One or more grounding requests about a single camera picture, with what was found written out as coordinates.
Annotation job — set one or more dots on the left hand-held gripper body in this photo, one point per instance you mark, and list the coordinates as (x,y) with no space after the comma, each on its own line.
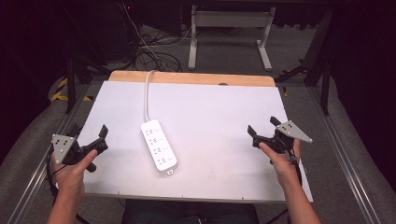
(63,148)

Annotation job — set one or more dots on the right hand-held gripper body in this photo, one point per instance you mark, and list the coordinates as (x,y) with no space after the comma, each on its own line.
(281,141)

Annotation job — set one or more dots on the person's right hand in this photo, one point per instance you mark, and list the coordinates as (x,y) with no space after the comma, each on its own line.
(281,165)

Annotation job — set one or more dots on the person's left hand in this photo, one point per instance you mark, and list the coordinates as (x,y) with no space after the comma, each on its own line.
(71,177)

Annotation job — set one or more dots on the yellow black hazard tape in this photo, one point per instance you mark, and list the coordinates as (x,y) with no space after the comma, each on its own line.
(60,91)

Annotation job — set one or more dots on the white table board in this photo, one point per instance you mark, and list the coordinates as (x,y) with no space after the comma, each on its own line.
(205,140)

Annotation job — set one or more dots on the black metal stand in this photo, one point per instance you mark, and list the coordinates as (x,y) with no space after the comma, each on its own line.
(320,62)
(73,81)

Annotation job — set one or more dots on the white power strip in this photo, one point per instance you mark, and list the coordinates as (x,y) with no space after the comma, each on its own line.
(158,146)

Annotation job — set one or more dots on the person's dark trousers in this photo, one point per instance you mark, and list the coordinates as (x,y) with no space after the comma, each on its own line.
(190,213)

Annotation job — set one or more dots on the aluminium floor rail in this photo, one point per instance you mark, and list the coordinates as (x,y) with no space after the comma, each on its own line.
(43,161)
(342,155)

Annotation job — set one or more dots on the white metal stand frame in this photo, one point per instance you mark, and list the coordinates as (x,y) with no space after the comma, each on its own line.
(230,20)

